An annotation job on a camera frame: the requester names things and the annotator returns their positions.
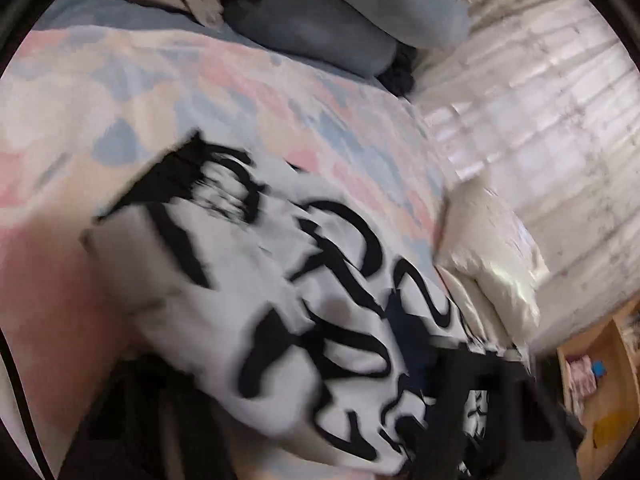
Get wooden shelf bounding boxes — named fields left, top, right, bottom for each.
left=557, top=300, right=640, bottom=466

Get black and white printed garment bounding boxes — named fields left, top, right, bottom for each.
left=82, top=130, right=531, bottom=480

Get grey-blue bolster pillow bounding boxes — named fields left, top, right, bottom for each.
left=225, top=0, right=401, bottom=81
left=345, top=0, right=473, bottom=51

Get dark cloth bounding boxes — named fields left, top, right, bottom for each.
left=377, top=42, right=418, bottom=98

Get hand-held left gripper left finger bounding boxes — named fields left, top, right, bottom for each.
left=65, top=355, right=241, bottom=480

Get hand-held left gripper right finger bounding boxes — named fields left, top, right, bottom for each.
left=415, top=345, right=581, bottom=480

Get pink boxes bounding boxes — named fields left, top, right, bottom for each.
left=570, top=355, right=598, bottom=401

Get pastel patterned bed sheet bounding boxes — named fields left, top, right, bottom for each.
left=0, top=27, right=451, bottom=480

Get white patterned curtain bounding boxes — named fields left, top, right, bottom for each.
left=415, top=0, right=640, bottom=346

